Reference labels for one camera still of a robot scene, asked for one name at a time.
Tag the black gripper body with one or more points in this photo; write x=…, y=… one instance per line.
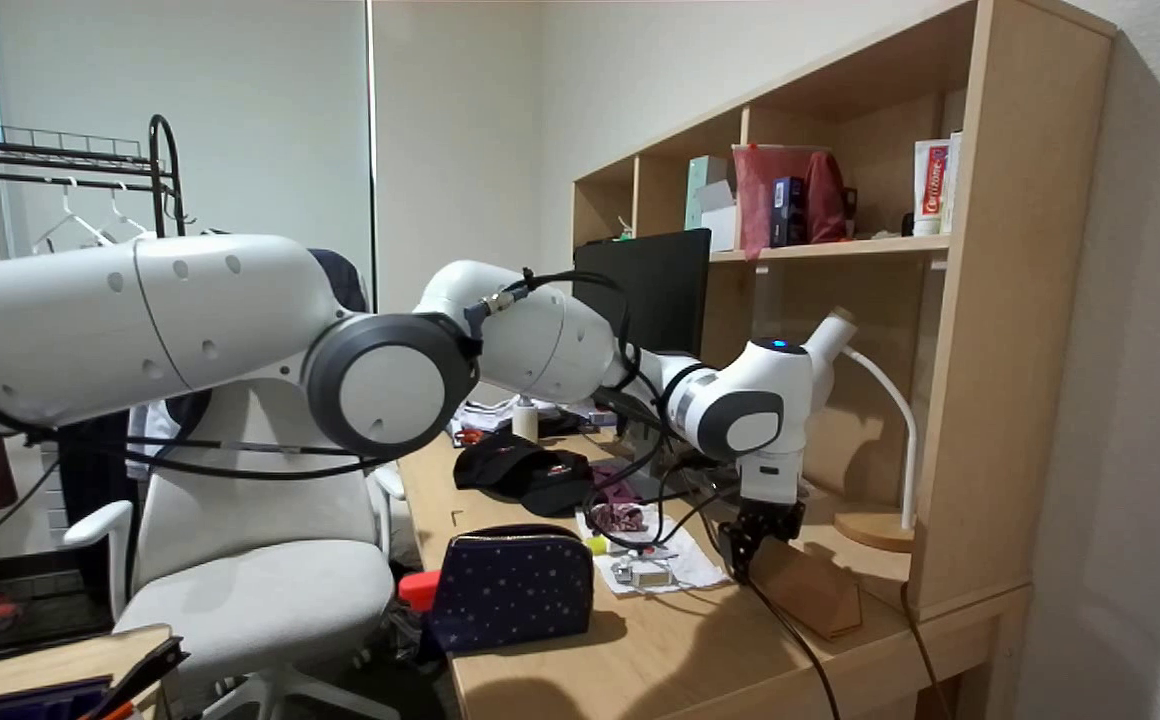
x=767, y=522

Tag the small cardboard box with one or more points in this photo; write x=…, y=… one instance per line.
x=815, y=593

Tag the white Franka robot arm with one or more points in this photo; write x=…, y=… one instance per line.
x=114, y=323

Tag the red plastic object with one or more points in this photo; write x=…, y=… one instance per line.
x=417, y=588

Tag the purple cloth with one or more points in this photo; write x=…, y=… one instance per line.
x=618, y=504

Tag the white gooseneck desk lamp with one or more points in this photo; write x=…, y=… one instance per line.
x=836, y=342

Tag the navy star print pouch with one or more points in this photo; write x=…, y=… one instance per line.
x=513, y=584

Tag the black cap with red logo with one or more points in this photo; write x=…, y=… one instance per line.
x=513, y=468

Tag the small white desk bottle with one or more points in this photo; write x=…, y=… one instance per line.
x=524, y=426

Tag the black computer monitor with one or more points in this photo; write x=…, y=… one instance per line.
x=645, y=286

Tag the white patterned cloth pile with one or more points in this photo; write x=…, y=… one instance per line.
x=481, y=426

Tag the wooden shelf unit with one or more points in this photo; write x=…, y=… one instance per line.
x=1005, y=332

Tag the small black box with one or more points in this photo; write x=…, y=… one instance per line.
x=788, y=209

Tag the red bag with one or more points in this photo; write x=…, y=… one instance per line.
x=758, y=203

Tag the white green book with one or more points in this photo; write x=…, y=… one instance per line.
x=706, y=203

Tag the white red card box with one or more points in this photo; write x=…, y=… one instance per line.
x=932, y=184

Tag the white office chair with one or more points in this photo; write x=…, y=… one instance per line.
x=260, y=584

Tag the grey vertical pole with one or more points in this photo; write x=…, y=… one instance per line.
x=368, y=135

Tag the black clothes rack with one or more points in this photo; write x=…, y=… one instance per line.
x=166, y=167

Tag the wooden floor box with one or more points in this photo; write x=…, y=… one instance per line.
x=47, y=662

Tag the white clothes hanger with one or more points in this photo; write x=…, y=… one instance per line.
x=123, y=205
x=68, y=203

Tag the dark storage box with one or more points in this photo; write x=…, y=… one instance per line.
x=20, y=584

